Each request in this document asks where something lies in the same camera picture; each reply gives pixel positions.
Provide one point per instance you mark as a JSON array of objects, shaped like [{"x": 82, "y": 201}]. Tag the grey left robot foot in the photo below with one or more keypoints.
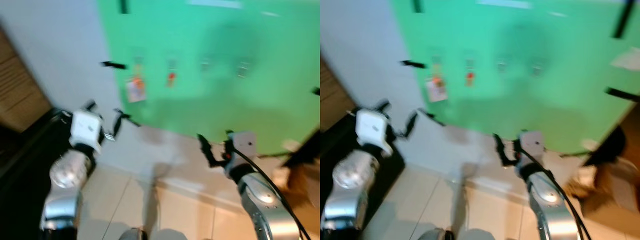
[
  {"x": 132, "y": 234},
  {"x": 434, "y": 235}
]

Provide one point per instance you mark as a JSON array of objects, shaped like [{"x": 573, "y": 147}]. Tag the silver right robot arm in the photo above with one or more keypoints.
[
  {"x": 262, "y": 200},
  {"x": 550, "y": 205}
]

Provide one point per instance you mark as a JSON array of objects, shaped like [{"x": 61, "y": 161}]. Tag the grey right robot foot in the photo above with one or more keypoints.
[
  {"x": 167, "y": 234},
  {"x": 472, "y": 235}
]

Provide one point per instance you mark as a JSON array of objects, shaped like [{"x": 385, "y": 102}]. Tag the white paper sheet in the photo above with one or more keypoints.
[{"x": 627, "y": 60}]

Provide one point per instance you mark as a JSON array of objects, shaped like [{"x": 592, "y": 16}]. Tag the black tape strip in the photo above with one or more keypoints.
[
  {"x": 114, "y": 65},
  {"x": 132, "y": 120},
  {"x": 412, "y": 64},
  {"x": 316, "y": 91},
  {"x": 431, "y": 118},
  {"x": 624, "y": 20},
  {"x": 622, "y": 94}
]

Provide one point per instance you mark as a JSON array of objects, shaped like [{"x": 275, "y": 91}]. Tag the grey robot foot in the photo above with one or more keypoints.
[
  {"x": 132, "y": 234},
  {"x": 434, "y": 235},
  {"x": 167, "y": 234},
  {"x": 472, "y": 235}
]

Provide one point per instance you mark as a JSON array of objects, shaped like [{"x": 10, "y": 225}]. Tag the green wall board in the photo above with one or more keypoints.
[
  {"x": 525, "y": 100},
  {"x": 225, "y": 100}
]

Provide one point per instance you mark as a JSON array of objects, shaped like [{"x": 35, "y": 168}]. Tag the silver wall hook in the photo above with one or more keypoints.
[
  {"x": 172, "y": 64},
  {"x": 205, "y": 64},
  {"x": 502, "y": 64},
  {"x": 243, "y": 67},
  {"x": 470, "y": 62},
  {"x": 537, "y": 67}
]

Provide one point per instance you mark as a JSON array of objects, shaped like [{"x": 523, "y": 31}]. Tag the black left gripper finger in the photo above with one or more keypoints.
[
  {"x": 383, "y": 106},
  {"x": 90, "y": 105},
  {"x": 411, "y": 122},
  {"x": 118, "y": 122}
]

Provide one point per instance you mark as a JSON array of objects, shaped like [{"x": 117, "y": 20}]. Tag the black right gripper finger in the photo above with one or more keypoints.
[
  {"x": 501, "y": 148},
  {"x": 230, "y": 133},
  {"x": 206, "y": 148},
  {"x": 523, "y": 133}
]

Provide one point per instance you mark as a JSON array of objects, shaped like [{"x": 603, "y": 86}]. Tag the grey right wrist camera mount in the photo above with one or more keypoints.
[
  {"x": 243, "y": 142},
  {"x": 532, "y": 142}
]

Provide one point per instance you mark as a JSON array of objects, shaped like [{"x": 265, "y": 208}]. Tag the brown cardboard box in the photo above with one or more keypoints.
[{"x": 610, "y": 185}]

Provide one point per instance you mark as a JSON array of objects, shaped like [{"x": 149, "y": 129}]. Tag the white orange key tag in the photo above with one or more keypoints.
[
  {"x": 436, "y": 89},
  {"x": 135, "y": 89}
]

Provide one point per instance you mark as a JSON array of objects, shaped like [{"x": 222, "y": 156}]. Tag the brown wooden panel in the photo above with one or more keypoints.
[
  {"x": 330, "y": 100},
  {"x": 15, "y": 85}
]

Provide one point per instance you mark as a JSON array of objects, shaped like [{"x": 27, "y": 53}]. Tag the red key tag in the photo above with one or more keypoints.
[
  {"x": 470, "y": 78},
  {"x": 171, "y": 77}
]

